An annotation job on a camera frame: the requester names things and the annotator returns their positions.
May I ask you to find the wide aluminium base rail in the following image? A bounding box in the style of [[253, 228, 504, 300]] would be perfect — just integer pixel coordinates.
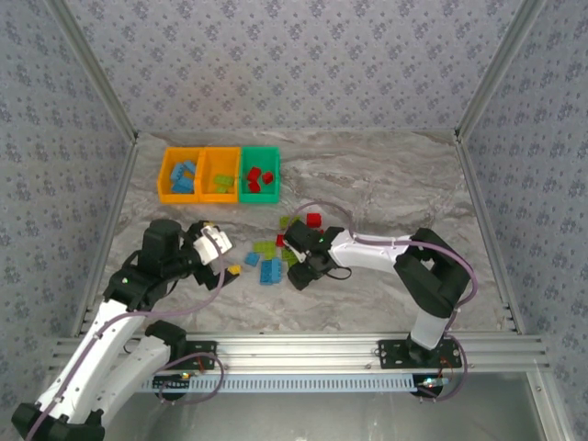
[[50, 333, 552, 374]]

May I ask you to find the white slotted cable duct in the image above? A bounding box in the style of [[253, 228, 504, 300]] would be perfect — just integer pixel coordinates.
[[91, 374, 420, 394]]

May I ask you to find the small black controller board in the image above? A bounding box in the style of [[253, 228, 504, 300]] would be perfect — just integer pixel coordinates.
[[415, 375, 449, 397], [153, 372, 192, 392]]

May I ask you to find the aluminium side rail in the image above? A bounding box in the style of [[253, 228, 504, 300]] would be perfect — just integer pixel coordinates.
[[454, 130, 527, 336], [71, 132, 141, 339]]

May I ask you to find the orange plastic bin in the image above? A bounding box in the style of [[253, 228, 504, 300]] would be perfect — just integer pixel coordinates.
[[198, 146, 242, 204], [158, 146, 205, 204]]

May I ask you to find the green plastic bin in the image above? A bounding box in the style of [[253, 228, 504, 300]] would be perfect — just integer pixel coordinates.
[[238, 145, 281, 204]]

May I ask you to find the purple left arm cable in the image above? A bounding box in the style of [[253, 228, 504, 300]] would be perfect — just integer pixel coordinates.
[[25, 229, 227, 440]]

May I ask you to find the aluminium frame leg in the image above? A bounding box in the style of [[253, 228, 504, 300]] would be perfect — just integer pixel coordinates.
[[526, 371, 575, 441]]

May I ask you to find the aluminium frame post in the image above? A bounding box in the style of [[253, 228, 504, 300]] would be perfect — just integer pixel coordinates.
[[45, 0, 141, 141], [454, 0, 550, 141]]

